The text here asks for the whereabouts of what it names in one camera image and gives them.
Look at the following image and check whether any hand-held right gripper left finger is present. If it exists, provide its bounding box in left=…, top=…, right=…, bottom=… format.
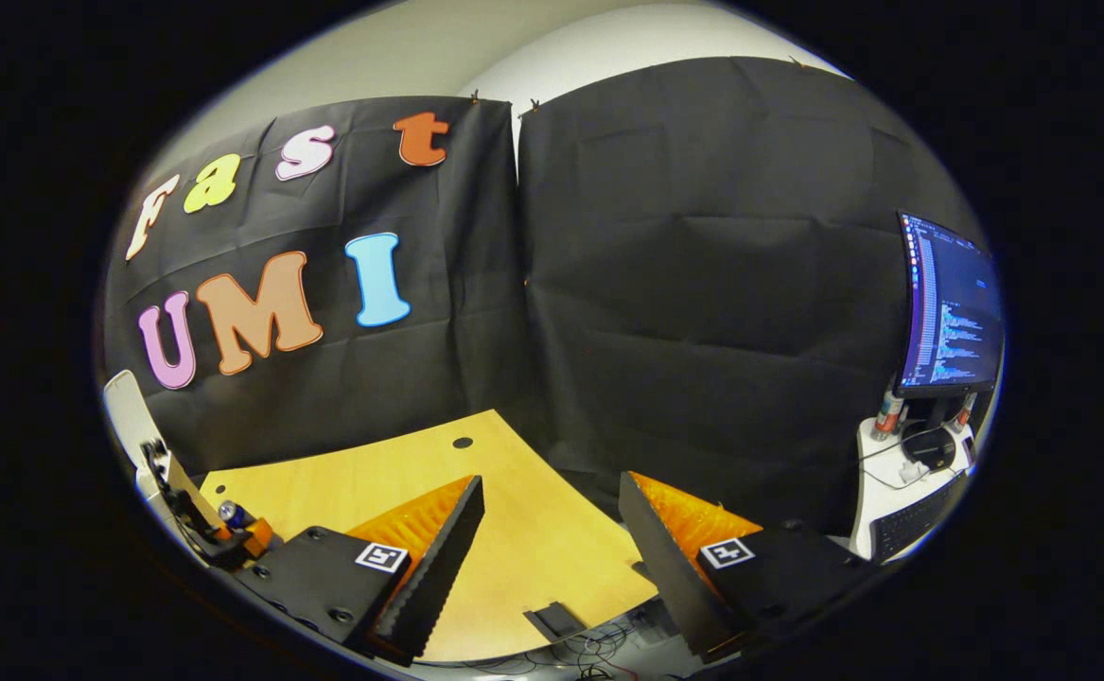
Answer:
left=233, top=475, right=487, bottom=668

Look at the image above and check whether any computer monitor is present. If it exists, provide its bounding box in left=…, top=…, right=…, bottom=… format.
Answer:
left=895, top=211, right=1005, bottom=398

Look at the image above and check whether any black backdrop cloth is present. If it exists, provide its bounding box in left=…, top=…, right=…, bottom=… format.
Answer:
left=102, top=57, right=988, bottom=535

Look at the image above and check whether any white side table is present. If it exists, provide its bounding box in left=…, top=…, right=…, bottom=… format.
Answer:
left=852, top=416, right=978, bottom=561

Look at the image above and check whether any black keyboard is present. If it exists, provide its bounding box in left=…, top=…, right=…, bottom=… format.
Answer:
left=868, top=470, right=971, bottom=561

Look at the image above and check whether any black monitor stand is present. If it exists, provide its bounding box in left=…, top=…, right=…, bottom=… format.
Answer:
left=900, top=397, right=959, bottom=472

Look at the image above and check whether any wooden desktop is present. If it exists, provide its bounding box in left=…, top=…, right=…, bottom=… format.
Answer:
left=200, top=409, right=658, bottom=663

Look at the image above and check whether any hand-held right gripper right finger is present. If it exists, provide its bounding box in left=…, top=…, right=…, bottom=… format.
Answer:
left=618, top=470, right=881, bottom=663

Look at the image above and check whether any white desktop garbage bin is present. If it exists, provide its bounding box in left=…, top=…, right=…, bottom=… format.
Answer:
left=102, top=369, right=195, bottom=559

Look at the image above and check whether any black desk bracket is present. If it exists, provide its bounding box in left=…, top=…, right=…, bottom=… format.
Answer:
left=523, top=602, right=588, bottom=646

